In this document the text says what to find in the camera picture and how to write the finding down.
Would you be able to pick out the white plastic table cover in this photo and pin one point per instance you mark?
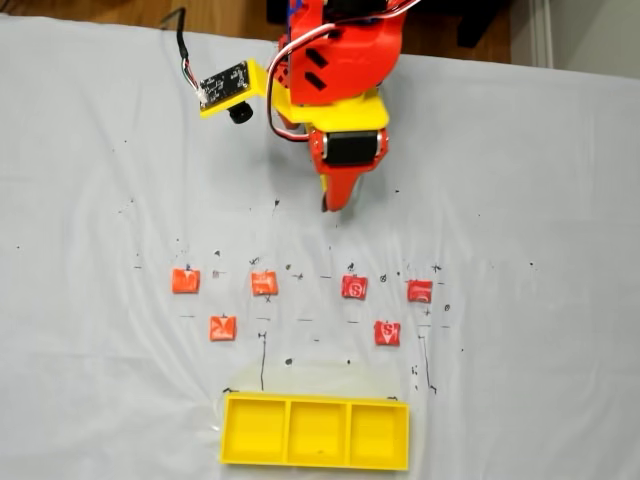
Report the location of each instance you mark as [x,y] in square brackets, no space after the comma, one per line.
[100,200]

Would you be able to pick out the white baseboard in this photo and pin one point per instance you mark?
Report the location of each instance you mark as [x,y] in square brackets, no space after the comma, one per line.
[542,30]

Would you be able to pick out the orange candy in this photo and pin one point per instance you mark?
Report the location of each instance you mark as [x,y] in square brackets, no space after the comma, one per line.
[223,329]
[264,284]
[186,282]

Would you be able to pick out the red candy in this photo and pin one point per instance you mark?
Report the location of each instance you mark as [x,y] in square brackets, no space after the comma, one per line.
[354,288]
[419,291]
[387,333]

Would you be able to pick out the yellow mounted camera circuit board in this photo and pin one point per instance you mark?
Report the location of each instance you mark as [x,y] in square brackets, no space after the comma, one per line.
[225,85]

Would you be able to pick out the yellow three-compartment box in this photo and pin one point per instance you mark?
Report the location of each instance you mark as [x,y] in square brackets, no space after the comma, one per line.
[317,430]

